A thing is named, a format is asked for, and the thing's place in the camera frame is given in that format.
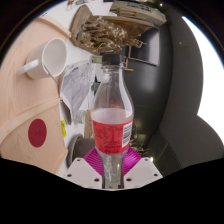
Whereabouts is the golden relief sculpture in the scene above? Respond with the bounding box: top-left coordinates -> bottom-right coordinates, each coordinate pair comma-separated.
69,3 -> 146,56

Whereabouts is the flat round red coaster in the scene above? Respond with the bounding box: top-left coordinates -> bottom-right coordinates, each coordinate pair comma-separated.
27,118 -> 48,148

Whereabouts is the white cabinet with pictures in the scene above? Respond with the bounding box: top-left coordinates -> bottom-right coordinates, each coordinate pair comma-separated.
109,0 -> 168,26

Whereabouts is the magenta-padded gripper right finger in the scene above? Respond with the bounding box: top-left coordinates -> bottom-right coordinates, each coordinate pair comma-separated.
121,147 -> 164,190

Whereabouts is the black wall screen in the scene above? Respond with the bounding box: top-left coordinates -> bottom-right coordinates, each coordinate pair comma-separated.
128,26 -> 161,67

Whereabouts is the white mug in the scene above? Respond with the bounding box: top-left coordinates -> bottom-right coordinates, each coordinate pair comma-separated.
18,37 -> 68,80

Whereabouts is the grey plant saucer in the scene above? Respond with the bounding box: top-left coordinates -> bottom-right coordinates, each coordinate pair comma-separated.
65,133 -> 84,168

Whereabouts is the printed paper sheet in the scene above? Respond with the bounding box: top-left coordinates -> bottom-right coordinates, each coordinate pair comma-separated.
59,59 -> 98,123

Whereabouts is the wooden easel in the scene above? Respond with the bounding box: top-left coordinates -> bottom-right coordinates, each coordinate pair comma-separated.
124,44 -> 141,73

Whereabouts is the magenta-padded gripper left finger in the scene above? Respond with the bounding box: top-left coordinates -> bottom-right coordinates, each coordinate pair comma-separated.
64,148 -> 105,190

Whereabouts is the green-label spray bottle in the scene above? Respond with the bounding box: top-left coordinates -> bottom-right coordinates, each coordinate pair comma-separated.
89,54 -> 103,64

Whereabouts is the clear red-label drink bottle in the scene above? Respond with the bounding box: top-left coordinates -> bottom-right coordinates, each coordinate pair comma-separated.
89,53 -> 135,188

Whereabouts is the light wooden board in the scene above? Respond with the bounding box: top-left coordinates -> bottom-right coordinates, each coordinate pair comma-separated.
0,14 -> 72,175

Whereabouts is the small white cup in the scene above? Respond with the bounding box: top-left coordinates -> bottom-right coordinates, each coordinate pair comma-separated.
74,109 -> 88,124

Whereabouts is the yellow sticky note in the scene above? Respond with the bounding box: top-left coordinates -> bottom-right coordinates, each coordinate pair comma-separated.
60,119 -> 68,138

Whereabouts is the cardboard box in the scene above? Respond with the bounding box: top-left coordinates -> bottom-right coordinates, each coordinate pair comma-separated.
83,109 -> 94,139

